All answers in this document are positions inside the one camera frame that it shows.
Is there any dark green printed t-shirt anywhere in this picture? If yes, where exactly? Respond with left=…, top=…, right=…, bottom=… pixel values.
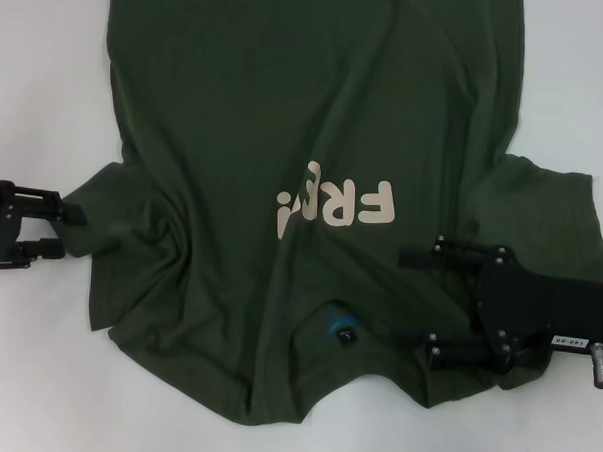
left=55, top=0, right=603, bottom=443

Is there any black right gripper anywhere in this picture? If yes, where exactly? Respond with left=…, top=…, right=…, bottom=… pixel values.
left=393, top=233, right=603, bottom=380

